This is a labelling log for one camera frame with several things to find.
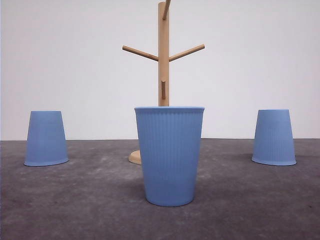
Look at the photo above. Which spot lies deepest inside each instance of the blue ribbed cup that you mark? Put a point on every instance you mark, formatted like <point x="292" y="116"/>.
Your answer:
<point x="170" y="141"/>
<point x="274" y="142"/>
<point x="46" y="143"/>

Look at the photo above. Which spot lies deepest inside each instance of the wooden mug tree stand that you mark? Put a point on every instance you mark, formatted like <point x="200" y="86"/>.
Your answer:
<point x="163" y="57"/>

